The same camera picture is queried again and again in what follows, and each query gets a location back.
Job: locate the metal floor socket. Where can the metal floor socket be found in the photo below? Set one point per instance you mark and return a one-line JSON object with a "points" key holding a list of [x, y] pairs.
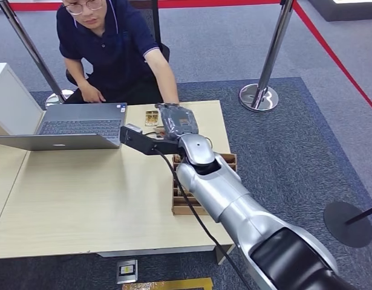
{"points": [[127, 271]]}

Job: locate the person's left forearm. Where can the person's left forearm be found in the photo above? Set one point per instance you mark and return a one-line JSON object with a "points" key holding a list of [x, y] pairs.
{"points": [[164, 76]]}

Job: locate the wooden card holder box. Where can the wooden card holder box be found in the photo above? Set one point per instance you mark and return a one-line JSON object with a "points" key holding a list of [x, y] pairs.
{"points": [[182, 208]]}

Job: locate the gold card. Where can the gold card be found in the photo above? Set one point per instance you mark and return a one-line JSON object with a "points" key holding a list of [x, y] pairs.
{"points": [[151, 118]]}

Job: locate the gold floor marker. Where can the gold floor marker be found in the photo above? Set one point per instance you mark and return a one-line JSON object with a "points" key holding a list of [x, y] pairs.
{"points": [[173, 284]]}

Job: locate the eyeglasses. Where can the eyeglasses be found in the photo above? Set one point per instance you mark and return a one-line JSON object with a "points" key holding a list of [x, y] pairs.
{"points": [[94, 5]]}

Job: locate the dark display plinth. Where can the dark display plinth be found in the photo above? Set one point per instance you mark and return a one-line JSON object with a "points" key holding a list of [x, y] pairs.
{"points": [[342, 12]]}

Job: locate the white cabinet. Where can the white cabinet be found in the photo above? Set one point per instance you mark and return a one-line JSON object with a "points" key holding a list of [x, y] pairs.
{"points": [[10, 100]]}

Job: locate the person's right hand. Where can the person's right hand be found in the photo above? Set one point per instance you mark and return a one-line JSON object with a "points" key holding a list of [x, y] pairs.
{"points": [[91, 94]]}

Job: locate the black stanchion post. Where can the black stanchion post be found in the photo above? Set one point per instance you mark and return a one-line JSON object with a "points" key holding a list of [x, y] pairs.
{"points": [[347, 225]]}

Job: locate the person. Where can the person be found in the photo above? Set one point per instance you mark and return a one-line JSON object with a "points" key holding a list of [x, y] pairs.
{"points": [[119, 52]]}

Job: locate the red barrier belt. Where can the red barrier belt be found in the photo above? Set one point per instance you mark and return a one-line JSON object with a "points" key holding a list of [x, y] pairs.
{"points": [[333, 56], [218, 3]]}

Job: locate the grey laptop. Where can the grey laptop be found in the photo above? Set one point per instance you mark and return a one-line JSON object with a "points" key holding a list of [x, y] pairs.
{"points": [[82, 128]]}

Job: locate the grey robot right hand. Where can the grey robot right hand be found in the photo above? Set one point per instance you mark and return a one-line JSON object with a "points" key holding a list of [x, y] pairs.
{"points": [[177, 120]]}

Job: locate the person's right forearm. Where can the person's right forearm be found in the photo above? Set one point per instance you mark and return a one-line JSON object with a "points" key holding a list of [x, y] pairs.
{"points": [[74, 72]]}

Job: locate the chrome stanchion post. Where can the chrome stanchion post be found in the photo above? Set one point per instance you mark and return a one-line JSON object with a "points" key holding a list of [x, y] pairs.
{"points": [[31, 50], [271, 52]]}

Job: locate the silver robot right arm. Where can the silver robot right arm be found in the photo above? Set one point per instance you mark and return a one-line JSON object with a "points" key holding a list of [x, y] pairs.
{"points": [[233, 204]]}

